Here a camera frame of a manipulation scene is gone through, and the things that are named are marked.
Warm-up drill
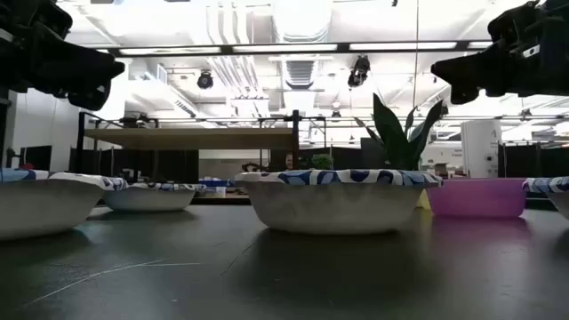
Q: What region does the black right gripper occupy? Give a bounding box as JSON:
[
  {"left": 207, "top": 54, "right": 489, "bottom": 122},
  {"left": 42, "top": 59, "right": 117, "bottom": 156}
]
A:
[{"left": 429, "top": 0, "right": 569, "bottom": 106}]

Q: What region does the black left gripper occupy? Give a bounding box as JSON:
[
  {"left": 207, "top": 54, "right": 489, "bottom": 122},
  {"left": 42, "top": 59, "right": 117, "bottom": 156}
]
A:
[{"left": 0, "top": 0, "right": 126, "bottom": 112}]

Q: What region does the pink plastic bowl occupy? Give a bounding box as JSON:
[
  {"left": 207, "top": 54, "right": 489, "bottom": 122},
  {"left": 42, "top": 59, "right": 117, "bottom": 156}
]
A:
[{"left": 425, "top": 177, "right": 528, "bottom": 219}]

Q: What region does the paper bowl blue patterned rim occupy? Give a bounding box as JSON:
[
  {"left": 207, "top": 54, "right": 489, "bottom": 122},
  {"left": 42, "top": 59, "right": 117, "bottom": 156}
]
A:
[
  {"left": 234, "top": 168, "right": 444, "bottom": 236},
  {"left": 102, "top": 181, "right": 206, "bottom": 212},
  {"left": 522, "top": 176, "right": 569, "bottom": 221},
  {"left": 0, "top": 167, "right": 130, "bottom": 242}
]

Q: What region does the white cabinet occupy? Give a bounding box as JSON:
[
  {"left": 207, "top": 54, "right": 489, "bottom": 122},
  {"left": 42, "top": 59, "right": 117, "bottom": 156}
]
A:
[{"left": 461, "top": 119, "right": 503, "bottom": 180}]

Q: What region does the black monitor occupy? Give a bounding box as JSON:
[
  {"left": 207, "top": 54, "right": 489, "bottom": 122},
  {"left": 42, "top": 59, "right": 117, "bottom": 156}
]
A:
[{"left": 20, "top": 145, "right": 53, "bottom": 172}]

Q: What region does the tall green snake plant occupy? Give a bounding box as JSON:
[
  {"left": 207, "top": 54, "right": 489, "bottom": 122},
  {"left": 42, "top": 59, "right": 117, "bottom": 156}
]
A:
[{"left": 354, "top": 92, "right": 445, "bottom": 172}]

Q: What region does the black partition panel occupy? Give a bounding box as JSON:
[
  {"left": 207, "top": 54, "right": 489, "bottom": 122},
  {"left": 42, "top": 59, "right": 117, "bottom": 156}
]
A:
[{"left": 497, "top": 141, "right": 569, "bottom": 180}]

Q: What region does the blue storage bin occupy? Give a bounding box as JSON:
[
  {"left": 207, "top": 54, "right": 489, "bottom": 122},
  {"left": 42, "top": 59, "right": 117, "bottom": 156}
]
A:
[{"left": 198, "top": 178, "right": 236, "bottom": 188}]

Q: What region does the small green potted plant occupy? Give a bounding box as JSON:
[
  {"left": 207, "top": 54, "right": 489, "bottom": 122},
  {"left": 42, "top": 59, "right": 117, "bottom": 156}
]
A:
[{"left": 309, "top": 154, "right": 334, "bottom": 172}]

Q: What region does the wooden shelf black frame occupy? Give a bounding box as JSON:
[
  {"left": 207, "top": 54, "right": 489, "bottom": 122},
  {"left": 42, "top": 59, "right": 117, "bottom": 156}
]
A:
[{"left": 76, "top": 109, "right": 301, "bottom": 199}]

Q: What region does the black ceiling light rail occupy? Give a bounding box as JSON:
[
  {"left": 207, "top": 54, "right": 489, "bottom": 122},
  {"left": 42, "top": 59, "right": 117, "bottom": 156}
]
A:
[{"left": 95, "top": 39, "right": 494, "bottom": 58}]

